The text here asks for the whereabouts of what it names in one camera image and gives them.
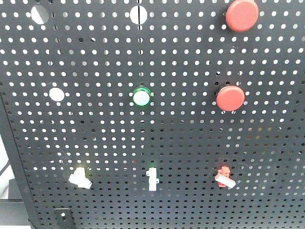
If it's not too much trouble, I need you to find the black box behind pegboard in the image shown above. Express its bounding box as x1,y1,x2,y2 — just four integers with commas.
0,178,29,227

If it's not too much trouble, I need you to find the left black clamp bracket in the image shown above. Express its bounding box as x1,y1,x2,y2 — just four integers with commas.
55,208,74,229

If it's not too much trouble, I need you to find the red mushroom button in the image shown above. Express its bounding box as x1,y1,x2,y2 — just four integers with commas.
216,85,245,111
225,0,259,32

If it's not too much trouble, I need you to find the green illuminated push button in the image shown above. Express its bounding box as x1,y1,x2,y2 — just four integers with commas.
132,86,151,107

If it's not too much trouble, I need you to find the lower red mushroom button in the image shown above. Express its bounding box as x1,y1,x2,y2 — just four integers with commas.
216,85,245,111

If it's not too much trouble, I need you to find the red lit toggle switch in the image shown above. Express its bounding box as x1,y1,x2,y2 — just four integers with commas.
214,166,236,188

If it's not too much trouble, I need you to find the black perforated pegboard panel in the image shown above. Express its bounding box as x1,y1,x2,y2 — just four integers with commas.
0,0,305,229

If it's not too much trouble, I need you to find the upper red mushroom button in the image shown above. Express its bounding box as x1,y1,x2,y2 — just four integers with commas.
225,0,259,32

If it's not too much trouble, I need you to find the yellow lit toggle switch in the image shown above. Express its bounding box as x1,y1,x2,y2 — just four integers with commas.
68,167,92,189

